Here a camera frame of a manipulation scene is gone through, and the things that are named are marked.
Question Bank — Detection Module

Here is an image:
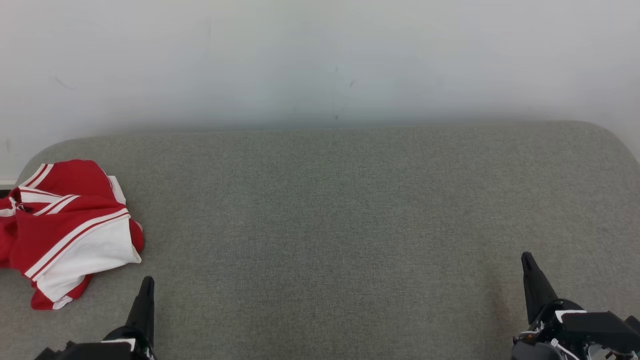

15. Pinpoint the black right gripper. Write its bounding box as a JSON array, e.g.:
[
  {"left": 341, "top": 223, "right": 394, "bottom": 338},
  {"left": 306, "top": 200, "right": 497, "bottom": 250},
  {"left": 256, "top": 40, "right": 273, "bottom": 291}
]
[{"left": 511, "top": 251, "right": 593, "bottom": 360}]

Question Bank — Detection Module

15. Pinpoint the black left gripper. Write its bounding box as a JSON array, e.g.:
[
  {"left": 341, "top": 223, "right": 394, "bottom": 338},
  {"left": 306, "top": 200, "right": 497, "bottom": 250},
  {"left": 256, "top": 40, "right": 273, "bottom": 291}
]
[{"left": 101, "top": 276, "right": 157, "bottom": 360}]

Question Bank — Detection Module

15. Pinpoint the red white basketball jersey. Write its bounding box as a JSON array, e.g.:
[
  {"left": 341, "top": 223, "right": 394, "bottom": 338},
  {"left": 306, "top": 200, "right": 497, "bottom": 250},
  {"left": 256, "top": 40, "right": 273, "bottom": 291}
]
[{"left": 0, "top": 159, "right": 146, "bottom": 311}]

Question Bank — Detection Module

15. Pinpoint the grey fabric sofa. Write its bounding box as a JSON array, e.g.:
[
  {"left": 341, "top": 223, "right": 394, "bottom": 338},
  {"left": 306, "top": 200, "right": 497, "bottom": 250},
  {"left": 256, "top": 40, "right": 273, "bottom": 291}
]
[{"left": 0, "top": 120, "right": 640, "bottom": 360}]

